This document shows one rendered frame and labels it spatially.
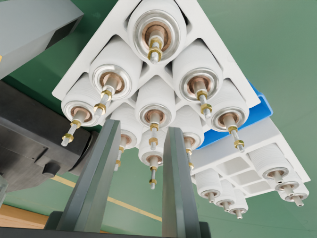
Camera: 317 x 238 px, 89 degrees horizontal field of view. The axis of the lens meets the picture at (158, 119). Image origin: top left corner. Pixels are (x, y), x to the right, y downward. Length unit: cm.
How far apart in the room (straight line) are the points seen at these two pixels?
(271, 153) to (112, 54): 55
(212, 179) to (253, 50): 47
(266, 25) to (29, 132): 79
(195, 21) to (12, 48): 30
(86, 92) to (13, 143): 41
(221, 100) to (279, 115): 50
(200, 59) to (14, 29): 31
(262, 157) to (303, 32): 39
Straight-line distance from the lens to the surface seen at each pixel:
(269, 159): 63
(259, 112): 66
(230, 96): 39
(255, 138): 64
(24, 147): 73
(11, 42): 35
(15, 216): 214
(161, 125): 38
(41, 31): 40
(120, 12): 36
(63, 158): 69
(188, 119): 43
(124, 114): 44
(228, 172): 77
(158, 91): 37
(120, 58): 32
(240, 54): 61
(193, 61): 31
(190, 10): 35
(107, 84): 31
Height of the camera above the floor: 53
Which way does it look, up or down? 48 degrees down
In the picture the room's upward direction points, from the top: 178 degrees counter-clockwise
